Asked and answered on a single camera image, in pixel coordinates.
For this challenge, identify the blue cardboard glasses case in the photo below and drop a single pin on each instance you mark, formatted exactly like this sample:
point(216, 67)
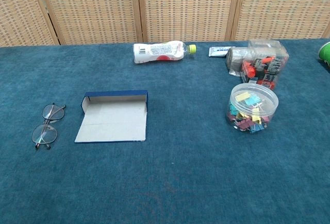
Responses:
point(113, 123)

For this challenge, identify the thin metal frame eyeglasses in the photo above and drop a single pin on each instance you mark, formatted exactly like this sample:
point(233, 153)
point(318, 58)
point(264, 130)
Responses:
point(45, 133)

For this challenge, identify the plastic bottle with white label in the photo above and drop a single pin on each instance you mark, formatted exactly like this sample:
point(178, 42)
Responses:
point(159, 52)

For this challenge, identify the blue table cloth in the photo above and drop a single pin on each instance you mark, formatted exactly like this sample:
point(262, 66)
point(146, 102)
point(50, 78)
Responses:
point(165, 169)

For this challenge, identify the white blue toothpaste tube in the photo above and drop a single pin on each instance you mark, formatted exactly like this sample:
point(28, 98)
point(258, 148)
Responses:
point(219, 51)

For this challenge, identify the clear round jar binder clips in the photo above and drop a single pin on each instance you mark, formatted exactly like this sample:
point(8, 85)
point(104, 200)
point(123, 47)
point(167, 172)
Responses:
point(252, 110)

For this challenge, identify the woven wicker screen panel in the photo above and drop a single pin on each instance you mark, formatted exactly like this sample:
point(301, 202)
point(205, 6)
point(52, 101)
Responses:
point(188, 7)
point(90, 7)
point(18, 9)
point(283, 7)

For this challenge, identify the clear box with red items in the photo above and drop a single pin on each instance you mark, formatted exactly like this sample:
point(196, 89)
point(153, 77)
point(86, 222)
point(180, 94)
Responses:
point(268, 66)

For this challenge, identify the green chips can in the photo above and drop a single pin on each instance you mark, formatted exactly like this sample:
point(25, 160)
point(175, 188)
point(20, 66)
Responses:
point(325, 52)

